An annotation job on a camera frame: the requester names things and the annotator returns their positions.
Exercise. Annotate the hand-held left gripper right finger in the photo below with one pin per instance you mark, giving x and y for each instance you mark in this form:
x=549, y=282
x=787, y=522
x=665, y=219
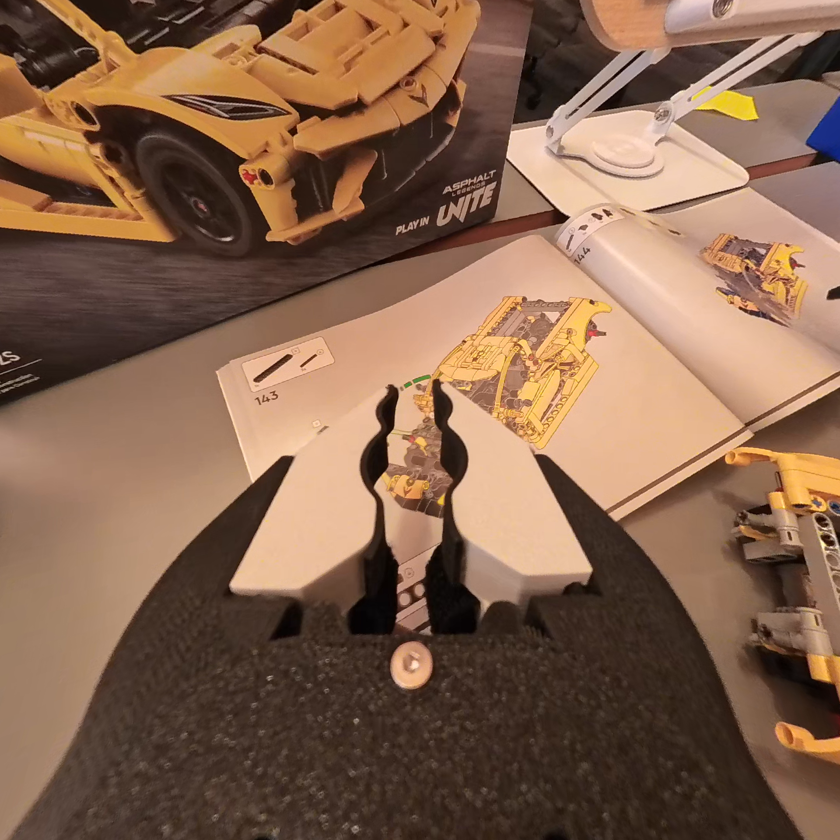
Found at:
x=518, y=525

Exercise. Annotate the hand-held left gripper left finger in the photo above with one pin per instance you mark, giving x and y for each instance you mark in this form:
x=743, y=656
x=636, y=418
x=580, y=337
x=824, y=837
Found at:
x=302, y=525

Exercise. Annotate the instruction booklet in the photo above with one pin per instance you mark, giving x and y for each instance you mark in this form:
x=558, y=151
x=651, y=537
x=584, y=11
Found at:
x=656, y=394

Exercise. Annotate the yellow brick car model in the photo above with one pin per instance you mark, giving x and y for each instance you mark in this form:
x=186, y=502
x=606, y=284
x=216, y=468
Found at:
x=807, y=544

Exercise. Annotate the grey desk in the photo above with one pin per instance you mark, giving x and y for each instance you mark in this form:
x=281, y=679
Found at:
x=131, y=492

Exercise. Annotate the toy car set box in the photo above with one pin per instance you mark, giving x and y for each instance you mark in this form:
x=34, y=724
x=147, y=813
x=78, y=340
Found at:
x=197, y=295

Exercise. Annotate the white document stand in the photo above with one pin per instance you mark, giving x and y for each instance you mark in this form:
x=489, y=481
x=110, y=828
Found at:
x=623, y=170

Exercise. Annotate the yellow sticky note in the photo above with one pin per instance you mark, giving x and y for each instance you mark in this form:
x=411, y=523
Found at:
x=728, y=105

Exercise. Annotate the blue storage bin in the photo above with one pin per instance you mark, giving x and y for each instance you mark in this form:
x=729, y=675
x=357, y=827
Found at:
x=827, y=131

